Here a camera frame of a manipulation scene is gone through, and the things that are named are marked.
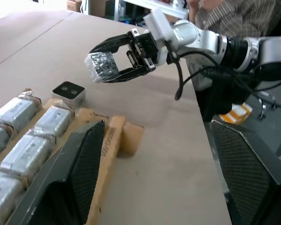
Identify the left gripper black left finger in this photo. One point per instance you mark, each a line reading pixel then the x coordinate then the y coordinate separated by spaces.
pixel 68 178

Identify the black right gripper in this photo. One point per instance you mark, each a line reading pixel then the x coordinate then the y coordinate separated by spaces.
pixel 145 50

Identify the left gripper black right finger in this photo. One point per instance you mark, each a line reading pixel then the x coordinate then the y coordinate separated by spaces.
pixel 246 178

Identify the cardboard divider tray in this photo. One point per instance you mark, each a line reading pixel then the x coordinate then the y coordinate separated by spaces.
pixel 113 140

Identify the brown cardboard box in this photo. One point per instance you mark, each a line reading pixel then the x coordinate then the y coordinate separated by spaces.
pixel 76 4

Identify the yellow and white box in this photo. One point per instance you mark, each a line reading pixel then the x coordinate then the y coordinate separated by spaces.
pixel 236 113

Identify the person in striped shirt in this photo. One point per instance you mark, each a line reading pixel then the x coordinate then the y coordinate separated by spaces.
pixel 236 14

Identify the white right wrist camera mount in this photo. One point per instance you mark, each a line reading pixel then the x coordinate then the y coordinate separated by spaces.
pixel 159 25

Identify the unwrapped silver camera black face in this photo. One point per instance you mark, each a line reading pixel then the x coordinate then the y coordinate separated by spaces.
pixel 69 92

